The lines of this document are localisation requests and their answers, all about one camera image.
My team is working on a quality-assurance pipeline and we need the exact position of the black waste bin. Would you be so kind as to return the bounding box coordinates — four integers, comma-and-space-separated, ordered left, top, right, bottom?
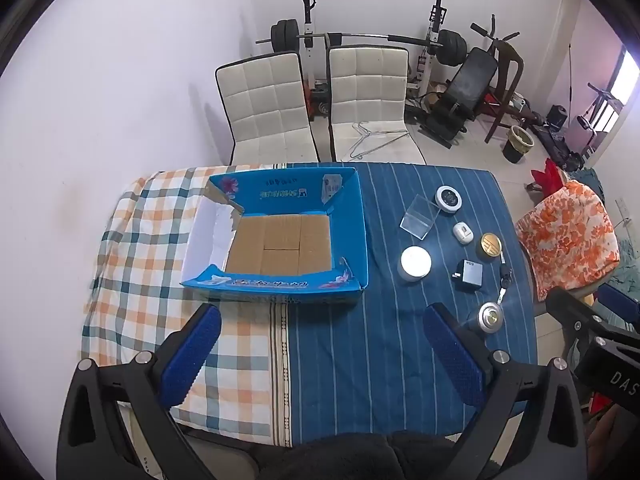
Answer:
501, 126, 537, 164

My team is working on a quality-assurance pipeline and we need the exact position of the blue striped cloth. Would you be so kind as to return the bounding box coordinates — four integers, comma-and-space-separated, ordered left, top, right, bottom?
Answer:
272, 161, 538, 446

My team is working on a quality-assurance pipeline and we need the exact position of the person's right forearm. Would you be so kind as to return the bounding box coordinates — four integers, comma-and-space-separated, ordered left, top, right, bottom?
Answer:
587, 405, 640, 480

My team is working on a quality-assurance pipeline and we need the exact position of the brown wooden chair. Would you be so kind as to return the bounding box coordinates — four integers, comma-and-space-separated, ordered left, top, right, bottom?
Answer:
484, 40, 526, 143

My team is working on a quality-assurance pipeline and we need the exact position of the barbell with black plates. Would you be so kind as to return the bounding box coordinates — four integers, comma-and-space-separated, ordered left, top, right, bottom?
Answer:
256, 19, 468, 67

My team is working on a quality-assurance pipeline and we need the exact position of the round silver tin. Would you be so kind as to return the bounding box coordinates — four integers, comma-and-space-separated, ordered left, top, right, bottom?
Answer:
476, 302, 504, 333

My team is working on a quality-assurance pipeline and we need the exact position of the round black white tin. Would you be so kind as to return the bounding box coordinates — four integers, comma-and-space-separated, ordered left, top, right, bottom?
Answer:
434, 185, 463, 216

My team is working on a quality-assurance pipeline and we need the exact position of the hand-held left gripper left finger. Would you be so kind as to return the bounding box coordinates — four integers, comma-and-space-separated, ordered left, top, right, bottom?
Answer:
56, 303, 223, 480

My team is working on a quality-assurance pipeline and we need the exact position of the dark floor equipment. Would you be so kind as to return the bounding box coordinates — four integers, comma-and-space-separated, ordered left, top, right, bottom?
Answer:
530, 125, 586, 171

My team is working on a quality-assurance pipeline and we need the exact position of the white round jar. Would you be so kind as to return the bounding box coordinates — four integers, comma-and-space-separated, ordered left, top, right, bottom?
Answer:
399, 246, 432, 283

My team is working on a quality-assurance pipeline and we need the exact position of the metal wire hanger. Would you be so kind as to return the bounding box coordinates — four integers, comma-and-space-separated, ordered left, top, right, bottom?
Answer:
360, 130, 408, 155

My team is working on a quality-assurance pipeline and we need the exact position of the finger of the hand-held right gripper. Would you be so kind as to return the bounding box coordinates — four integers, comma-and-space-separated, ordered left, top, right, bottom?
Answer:
545, 287, 640, 347
597, 283, 640, 319

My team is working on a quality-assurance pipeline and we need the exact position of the blue cardboard box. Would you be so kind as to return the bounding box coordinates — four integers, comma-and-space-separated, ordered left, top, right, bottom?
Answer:
180, 167, 371, 306

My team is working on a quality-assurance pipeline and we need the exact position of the window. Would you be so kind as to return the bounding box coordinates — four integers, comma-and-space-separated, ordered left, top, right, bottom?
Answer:
607, 45, 640, 111

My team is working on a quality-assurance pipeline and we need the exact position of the clear acrylic box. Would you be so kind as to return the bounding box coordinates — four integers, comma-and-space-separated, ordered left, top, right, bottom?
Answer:
400, 194, 442, 240

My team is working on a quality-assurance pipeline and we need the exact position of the black weight bench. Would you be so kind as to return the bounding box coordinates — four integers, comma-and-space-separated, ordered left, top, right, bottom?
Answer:
417, 47, 501, 148

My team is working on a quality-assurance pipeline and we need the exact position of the exercise bike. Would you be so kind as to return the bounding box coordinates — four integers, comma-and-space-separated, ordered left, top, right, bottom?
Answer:
575, 82, 626, 158

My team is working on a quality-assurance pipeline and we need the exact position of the grey charger adapter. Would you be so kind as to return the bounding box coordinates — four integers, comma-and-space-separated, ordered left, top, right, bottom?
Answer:
452, 259, 483, 293

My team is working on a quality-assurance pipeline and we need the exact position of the round gold tin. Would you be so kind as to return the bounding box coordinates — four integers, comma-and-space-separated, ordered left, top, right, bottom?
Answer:
480, 232, 503, 261

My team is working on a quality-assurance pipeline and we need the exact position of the white wire hanger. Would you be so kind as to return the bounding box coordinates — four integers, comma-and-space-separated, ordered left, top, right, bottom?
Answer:
348, 122, 373, 161

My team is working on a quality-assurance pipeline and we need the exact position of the white squat rack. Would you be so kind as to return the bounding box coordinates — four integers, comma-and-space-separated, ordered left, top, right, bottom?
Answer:
299, 0, 449, 121

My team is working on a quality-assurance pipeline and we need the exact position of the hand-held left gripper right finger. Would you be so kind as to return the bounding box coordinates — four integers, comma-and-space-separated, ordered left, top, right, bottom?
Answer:
422, 302, 588, 480

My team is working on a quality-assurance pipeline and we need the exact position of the red cloth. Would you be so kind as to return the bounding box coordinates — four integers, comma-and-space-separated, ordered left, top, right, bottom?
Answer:
531, 157, 571, 193

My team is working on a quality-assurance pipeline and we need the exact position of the white padded chair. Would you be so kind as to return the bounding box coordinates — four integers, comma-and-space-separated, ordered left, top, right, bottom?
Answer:
215, 51, 321, 167
326, 46, 428, 165

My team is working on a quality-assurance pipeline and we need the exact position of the orange floral blanket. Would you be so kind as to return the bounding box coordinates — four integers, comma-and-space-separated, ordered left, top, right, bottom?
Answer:
515, 182, 621, 303

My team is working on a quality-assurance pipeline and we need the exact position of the black car key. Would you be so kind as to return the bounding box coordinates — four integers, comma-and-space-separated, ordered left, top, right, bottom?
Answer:
496, 252, 513, 305

